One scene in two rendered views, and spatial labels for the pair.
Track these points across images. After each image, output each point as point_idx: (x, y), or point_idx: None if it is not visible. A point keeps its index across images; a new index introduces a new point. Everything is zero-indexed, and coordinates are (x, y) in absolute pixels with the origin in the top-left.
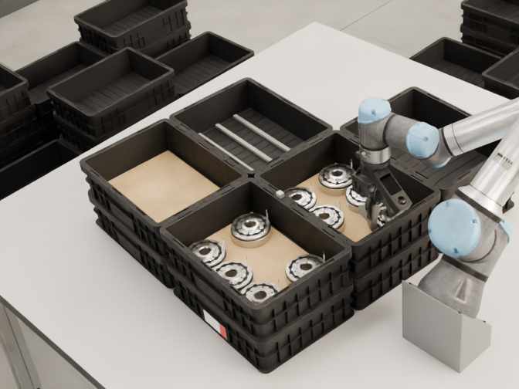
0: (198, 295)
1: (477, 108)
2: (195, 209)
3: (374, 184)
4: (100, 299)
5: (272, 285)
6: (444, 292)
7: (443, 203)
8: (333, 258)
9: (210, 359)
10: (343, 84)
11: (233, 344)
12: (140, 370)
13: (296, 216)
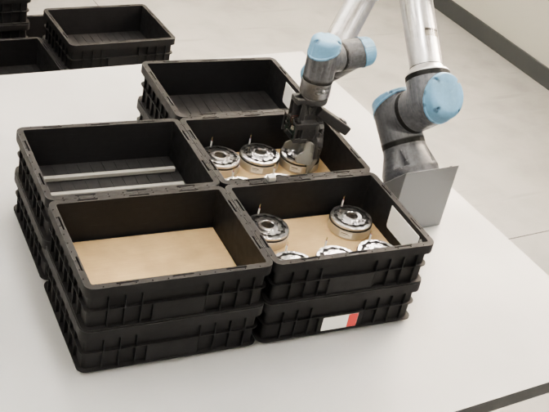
0: (328, 302)
1: (99, 83)
2: (258, 232)
3: (323, 119)
4: (232, 405)
5: (367, 242)
6: (430, 161)
7: (435, 81)
8: (381, 185)
9: (369, 347)
10: None
11: (363, 324)
12: (365, 400)
13: (302, 185)
